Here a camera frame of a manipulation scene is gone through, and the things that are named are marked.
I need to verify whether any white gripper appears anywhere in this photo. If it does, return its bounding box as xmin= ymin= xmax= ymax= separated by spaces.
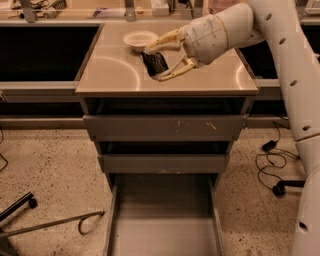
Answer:
xmin=144 ymin=15 xmax=228 ymax=82

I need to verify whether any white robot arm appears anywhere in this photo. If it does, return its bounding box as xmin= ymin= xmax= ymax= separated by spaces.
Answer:
xmin=142 ymin=0 xmax=320 ymax=256

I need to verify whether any grey drawer cabinet with counter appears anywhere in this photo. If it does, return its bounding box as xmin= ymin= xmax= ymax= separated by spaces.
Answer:
xmin=74 ymin=20 xmax=260 ymax=176

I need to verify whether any grey top drawer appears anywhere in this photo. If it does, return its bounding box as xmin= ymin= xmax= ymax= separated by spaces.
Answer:
xmin=83 ymin=97 xmax=248 ymax=141

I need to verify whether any grey drawer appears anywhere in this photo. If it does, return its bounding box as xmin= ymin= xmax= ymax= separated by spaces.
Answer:
xmin=103 ymin=174 xmax=224 ymax=256
xmin=98 ymin=141 xmax=231 ymax=174
xmin=83 ymin=97 xmax=248 ymax=141

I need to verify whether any grey middle drawer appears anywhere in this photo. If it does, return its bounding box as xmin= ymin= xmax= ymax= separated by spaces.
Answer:
xmin=98 ymin=141 xmax=231 ymax=174

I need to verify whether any grey bottom drawer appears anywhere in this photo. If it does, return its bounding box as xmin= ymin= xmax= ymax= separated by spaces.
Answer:
xmin=103 ymin=174 xmax=224 ymax=256

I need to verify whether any white paper bowl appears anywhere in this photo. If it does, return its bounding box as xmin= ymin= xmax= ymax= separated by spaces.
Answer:
xmin=123 ymin=30 xmax=158 ymax=53

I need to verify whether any black office chair base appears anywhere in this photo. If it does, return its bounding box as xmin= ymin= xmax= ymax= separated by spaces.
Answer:
xmin=272 ymin=180 xmax=305 ymax=197

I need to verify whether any grey metal bar with hook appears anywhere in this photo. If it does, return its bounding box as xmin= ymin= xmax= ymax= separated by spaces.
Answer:
xmin=0 ymin=210 xmax=105 ymax=239

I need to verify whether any black chair leg with caster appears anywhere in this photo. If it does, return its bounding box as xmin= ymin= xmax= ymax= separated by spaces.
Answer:
xmin=0 ymin=192 xmax=38 ymax=222

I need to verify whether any black cable on floor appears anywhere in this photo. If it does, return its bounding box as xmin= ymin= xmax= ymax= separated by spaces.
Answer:
xmin=0 ymin=124 xmax=9 ymax=173

